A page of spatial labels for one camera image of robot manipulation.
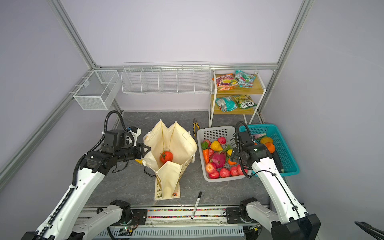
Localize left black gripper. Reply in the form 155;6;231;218
115;142;151;163

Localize red tomato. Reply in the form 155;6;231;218
160;151;174;164

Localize cream floral tote bag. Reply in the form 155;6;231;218
143;121;198;201

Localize pink red apple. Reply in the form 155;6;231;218
205;162;217;174

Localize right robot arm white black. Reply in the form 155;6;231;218
231;121;321;240

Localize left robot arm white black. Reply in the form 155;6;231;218
22;111;151;240

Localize green Fox's candy bag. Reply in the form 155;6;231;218
233;95;256;110

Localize teal white snack bag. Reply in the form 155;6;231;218
215;96;238;113

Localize teal pink snack bag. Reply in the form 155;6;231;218
235;70;255;88

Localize small orange tangerine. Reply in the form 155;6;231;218
228;159;237;166

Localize red apple front right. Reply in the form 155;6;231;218
230;165;243;177

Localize white plastic fruit basket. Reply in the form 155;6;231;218
197;126;245;183

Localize pink peach at back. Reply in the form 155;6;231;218
218;137;227;145

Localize pink dragon fruit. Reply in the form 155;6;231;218
210;152;227;169

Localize red apple front middle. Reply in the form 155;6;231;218
219;168;231;178

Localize yellow pear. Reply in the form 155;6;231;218
210;141;223;152

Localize red apple front left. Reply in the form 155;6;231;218
209;171;220;180

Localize orange carrot in white basket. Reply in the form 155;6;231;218
203;149;210;164

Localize teal plastic vegetable basket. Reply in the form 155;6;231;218
248;124;300;177

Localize yellow black pliers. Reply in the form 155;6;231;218
193;118;201;137

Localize white wooden two-tier shelf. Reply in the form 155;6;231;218
209;70;267;127

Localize black marker pen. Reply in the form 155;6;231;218
191;192;203;220

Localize white mesh box basket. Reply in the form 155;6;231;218
74;70;122;111

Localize white wire wall basket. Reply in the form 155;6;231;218
121;62;212;94

